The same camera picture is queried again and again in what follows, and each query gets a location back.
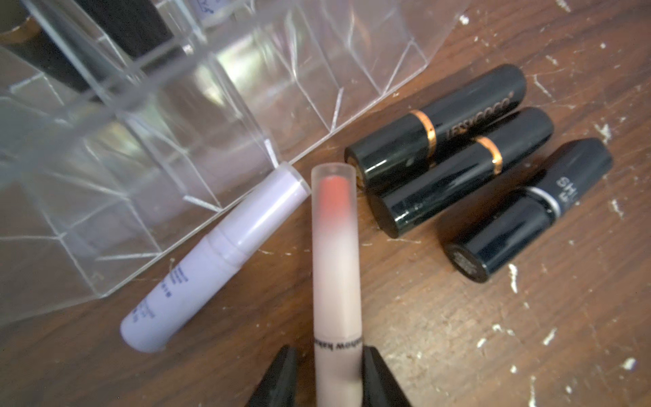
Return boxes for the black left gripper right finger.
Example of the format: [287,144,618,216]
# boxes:
[363,346,411,407]

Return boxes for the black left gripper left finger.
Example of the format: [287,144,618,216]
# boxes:
[247,345,298,407]

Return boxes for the black silver lipstick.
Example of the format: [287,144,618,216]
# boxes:
[76,0,173,59]
[444,137,613,283]

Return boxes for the clear acrylic lipstick organizer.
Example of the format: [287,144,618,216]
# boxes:
[1,1,468,325]

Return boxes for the black gold lipstick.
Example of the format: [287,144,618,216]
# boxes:
[344,64,527,192]
[369,107,554,238]
[1,1,110,93]

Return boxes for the beige lipstick tube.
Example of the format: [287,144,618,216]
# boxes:
[311,163,363,406]

